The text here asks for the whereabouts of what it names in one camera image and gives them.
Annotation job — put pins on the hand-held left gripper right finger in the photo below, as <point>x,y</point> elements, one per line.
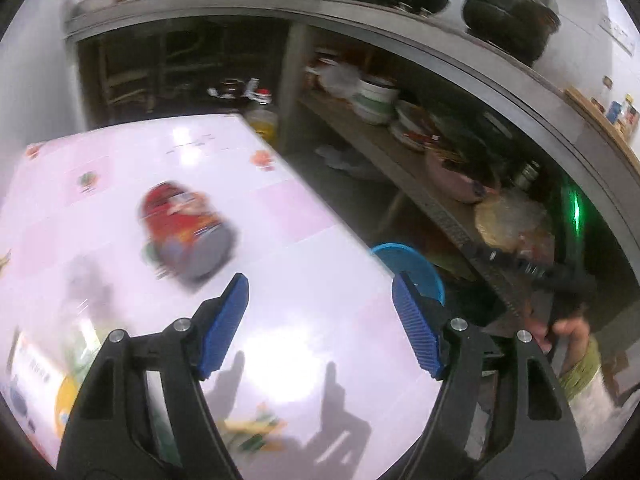
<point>415,320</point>

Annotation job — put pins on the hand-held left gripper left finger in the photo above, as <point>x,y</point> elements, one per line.
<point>227,320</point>

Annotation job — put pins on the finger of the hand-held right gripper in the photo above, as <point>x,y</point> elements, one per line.
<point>510,260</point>

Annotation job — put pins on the blue plastic basin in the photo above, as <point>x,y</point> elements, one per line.
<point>415,267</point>

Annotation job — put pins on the red snack can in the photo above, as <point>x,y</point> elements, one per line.
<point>180,230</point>

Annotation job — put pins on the person's right forearm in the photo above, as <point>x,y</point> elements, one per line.
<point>580,370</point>

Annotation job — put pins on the person's right hand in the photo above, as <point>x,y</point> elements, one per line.
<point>570,332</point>

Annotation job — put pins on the yellow plastic bag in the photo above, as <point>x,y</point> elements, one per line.
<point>510,220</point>

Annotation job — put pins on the metal cup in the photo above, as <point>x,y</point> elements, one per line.
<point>527,174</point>

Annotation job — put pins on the pink basin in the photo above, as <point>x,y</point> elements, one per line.
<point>455,180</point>

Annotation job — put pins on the yellow green wrapper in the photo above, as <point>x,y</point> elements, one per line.
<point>255,430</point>

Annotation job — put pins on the clear plastic bag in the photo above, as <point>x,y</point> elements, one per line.
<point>87,310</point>

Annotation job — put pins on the wooden shelf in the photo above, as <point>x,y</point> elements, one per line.
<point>400,160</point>

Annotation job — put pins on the stack of white plates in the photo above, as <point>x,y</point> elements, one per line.
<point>412,127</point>

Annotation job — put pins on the white yellow box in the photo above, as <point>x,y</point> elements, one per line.
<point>35,380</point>

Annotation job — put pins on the yellow oil bottle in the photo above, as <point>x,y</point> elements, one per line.
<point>262,120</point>

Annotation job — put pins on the stack of white bowls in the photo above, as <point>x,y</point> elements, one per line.
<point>375,102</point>

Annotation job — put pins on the black pot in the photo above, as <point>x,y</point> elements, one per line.
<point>230,87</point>

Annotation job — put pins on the white plastic bag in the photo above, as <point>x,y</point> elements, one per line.
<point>337,80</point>

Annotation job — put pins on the large black wok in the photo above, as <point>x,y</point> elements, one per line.
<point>510,10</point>

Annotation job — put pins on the wooden stool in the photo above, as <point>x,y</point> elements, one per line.
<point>130,75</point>

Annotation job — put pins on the grey concrete counter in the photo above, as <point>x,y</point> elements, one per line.
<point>350,20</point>

